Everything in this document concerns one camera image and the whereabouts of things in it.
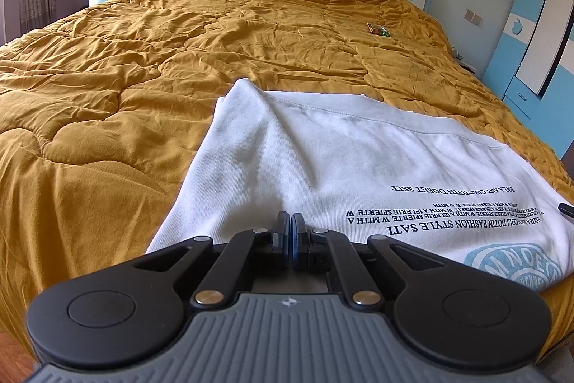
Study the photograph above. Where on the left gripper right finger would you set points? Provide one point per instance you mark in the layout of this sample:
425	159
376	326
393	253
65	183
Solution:
322	251

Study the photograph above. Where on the mustard yellow quilt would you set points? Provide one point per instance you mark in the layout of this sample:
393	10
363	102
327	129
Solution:
103	111

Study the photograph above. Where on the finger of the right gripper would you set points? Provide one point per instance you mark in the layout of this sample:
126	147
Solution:
566	209

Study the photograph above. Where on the blue white wardrobe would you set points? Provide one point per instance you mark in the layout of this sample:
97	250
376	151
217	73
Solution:
531	69

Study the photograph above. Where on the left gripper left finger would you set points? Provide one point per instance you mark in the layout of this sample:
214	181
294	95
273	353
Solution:
236	264

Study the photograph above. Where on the small green snack packet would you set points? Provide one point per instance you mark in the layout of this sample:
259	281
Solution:
378	30

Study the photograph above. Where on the wall light switch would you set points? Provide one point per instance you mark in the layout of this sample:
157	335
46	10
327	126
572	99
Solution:
473	17

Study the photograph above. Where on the white Nevada sweatshirt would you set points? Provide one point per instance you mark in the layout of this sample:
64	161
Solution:
358	166

